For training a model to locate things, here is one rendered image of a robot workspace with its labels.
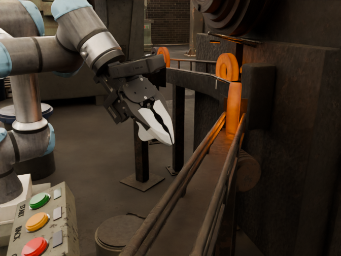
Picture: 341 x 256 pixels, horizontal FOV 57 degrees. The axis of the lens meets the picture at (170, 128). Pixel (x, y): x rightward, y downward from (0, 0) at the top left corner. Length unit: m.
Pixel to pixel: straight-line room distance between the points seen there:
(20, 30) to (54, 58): 0.37
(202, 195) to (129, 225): 0.25
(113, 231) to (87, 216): 1.00
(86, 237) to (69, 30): 1.11
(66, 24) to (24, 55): 0.11
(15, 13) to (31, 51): 0.38
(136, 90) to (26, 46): 0.24
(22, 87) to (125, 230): 0.62
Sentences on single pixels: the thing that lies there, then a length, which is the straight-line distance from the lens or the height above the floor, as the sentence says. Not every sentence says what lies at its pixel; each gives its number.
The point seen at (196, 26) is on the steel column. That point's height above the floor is 0.73.
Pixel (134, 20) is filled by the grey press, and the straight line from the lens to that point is 4.21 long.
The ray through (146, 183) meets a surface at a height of 0.01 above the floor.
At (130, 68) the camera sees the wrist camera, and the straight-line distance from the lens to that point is 0.59.
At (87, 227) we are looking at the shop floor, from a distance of 1.65.
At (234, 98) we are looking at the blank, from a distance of 0.88.
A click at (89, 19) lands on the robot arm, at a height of 0.96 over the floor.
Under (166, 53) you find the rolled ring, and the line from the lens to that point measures 2.17.
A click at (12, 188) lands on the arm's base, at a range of 1.24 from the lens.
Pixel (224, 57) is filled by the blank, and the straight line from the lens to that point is 1.40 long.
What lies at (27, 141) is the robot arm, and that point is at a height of 0.55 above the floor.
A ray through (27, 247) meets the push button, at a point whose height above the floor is 0.61.
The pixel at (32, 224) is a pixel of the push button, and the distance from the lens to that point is 0.65.
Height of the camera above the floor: 0.96
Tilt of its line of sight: 19 degrees down
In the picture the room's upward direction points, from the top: straight up
